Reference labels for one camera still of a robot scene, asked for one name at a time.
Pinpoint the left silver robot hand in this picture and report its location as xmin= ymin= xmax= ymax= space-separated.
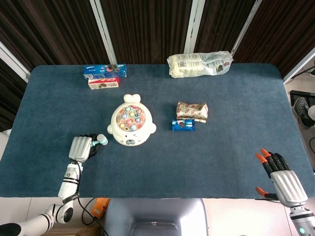
xmin=68 ymin=133 xmax=99 ymax=163

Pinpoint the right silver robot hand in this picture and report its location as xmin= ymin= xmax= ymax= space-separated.
xmin=255 ymin=148 xmax=309 ymax=207

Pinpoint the mint green toy hammer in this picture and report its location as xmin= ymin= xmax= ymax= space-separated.
xmin=91 ymin=134 xmax=109 ymax=146

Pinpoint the white seal whack-a-mole toy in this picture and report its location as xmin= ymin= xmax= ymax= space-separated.
xmin=107 ymin=94 xmax=158 ymax=147

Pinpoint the orange plastic device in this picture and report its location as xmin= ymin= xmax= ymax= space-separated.
xmin=91 ymin=198 xmax=110 ymax=219

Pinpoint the white and red cookie box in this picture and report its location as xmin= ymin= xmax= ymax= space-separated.
xmin=88 ymin=76 xmax=120 ymax=90

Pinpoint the grey and black sneaker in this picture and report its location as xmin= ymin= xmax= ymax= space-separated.
xmin=292 ymin=97 xmax=312 ymax=130

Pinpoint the blue Oreo cookie box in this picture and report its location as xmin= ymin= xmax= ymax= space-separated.
xmin=83 ymin=63 xmax=127 ymax=79

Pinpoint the black box device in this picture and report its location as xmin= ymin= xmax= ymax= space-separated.
xmin=289 ymin=90 xmax=315 ymax=104

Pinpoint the teal blue table cloth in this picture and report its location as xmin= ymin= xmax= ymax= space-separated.
xmin=0 ymin=63 xmax=315 ymax=199

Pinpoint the grey robot torso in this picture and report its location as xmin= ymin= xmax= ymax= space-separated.
xmin=104 ymin=198 xmax=210 ymax=236

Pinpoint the blue Oreo snack packet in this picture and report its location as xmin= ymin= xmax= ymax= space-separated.
xmin=171 ymin=118 xmax=197 ymax=132

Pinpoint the gold foil snack packet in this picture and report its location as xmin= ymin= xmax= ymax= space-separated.
xmin=176 ymin=101 xmax=209 ymax=124

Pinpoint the clear plastic bread bag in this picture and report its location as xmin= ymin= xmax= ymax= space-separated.
xmin=167 ymin=51 xmax=234 ymax=79

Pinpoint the dark brown pleated curtain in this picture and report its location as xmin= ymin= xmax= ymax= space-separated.
xmin=0 ymin=0 xmax=315 ymax=132

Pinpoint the black cable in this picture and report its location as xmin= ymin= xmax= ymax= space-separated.
xmin=73 ymin=159 xmax=109 ymax=236

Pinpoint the white metal frame post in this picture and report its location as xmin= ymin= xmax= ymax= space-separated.
xmin=0 ymin=41 xmax=31 ymax=83
xmin=184 ymin=0 xmax=206 ymax=54
xmin=231 ymin=0 xmax=263 ymax=57
xmin=90 ymin=0 xmax=118 ymax=65
xmin=283 ymin=46 xmax=315 ymax=84

